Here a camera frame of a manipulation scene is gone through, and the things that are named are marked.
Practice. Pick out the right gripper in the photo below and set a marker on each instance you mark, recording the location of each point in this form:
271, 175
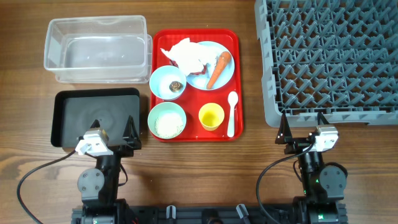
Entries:
300, 146

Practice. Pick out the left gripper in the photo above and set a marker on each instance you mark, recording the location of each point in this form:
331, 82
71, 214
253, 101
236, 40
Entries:
126, 150

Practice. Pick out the green bowl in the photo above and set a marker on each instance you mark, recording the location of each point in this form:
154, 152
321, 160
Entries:
163, 108

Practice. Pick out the white rice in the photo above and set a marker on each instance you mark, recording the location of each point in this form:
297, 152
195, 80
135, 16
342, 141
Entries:
169, 125

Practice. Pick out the light blue bowl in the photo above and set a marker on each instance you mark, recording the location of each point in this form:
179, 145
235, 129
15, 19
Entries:
161, 79

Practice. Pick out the brown food lump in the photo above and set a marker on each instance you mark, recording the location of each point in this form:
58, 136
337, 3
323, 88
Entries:
175, 86

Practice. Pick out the yellow cup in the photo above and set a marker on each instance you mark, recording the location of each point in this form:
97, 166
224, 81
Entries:
211, 115

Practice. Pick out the light blue plate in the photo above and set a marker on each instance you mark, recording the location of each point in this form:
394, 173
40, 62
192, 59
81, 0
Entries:
200, 81

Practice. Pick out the orange carrot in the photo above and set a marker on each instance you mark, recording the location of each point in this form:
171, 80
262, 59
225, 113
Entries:
223, 61

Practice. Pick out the white napkin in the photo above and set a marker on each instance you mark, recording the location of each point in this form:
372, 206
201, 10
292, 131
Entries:
190, 56

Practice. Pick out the red snack wrapper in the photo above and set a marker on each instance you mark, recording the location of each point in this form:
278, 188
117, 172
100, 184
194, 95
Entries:
173, 63

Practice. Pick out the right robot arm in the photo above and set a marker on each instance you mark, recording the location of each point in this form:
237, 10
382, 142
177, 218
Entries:
323, 183

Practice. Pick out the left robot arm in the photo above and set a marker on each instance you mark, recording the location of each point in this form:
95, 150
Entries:
99, 185

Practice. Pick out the grey dishwasher rack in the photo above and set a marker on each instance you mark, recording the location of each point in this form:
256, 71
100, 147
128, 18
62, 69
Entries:
337, 58

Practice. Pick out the black tray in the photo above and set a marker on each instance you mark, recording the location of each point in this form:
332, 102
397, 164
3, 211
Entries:
76, 110

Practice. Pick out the white plastic spoon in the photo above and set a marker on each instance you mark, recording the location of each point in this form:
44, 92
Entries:
232, 100

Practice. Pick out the clear plastic bin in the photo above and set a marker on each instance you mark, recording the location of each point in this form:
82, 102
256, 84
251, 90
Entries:
103, 49

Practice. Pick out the red serving tray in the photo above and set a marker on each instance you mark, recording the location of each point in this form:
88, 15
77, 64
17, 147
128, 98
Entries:
192, 99

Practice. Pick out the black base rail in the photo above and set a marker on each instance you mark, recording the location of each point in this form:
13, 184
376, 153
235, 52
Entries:
281, 213

